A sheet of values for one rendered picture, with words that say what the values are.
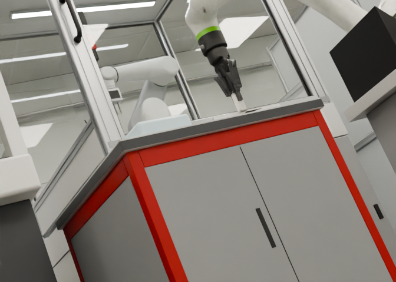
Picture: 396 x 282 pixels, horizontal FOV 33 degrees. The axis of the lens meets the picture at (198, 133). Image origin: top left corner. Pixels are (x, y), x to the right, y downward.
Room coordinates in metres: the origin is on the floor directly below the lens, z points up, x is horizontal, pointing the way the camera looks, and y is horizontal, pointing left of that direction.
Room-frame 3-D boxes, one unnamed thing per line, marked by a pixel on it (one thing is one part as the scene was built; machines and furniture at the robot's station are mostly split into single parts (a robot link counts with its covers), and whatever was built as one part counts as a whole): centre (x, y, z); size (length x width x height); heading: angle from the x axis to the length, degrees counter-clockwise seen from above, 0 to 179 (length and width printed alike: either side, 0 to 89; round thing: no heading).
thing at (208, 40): (2.15, -0.17, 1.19); 0.12 x 0.09 x 0.06; 124
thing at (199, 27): (2.14, -0.17, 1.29); 0.13 x 0.11 x 0.14; 14
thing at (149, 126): (1.55, 0.09, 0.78); 0.15 x 0.10 x 0.04; 126
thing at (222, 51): (2.15, -0.17, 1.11); 0.08 x 0.07 x 0.09; 34
